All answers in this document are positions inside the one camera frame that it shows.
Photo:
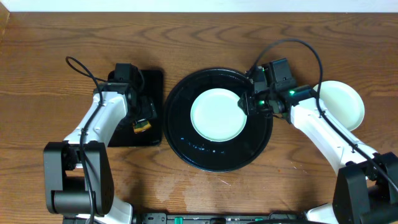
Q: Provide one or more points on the mint plate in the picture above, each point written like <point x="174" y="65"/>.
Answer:
<point x="343" y="102"/>
<point x="216" y="116"/>

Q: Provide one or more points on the yellow green sponge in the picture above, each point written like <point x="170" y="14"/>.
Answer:
<point x="141" y="126"/>

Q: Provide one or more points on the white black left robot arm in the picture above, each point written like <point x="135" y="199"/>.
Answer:
<point x="78" y="180"/>

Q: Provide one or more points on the rectangular black tray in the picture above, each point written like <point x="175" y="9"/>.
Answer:
<point x="150" y="102"/>

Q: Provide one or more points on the round black tray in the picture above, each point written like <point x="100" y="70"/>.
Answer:
<point x="195" y="149"/>

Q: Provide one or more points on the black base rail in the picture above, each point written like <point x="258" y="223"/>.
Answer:
<point x="163" y="218"/>

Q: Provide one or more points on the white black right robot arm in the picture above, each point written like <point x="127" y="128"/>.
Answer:
<point x="366" y="185"/>

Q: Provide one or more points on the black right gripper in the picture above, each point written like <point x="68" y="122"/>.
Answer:
<point x="249" y="106"/>

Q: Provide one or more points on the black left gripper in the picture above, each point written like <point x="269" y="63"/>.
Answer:
<point x="147" y="114"/>

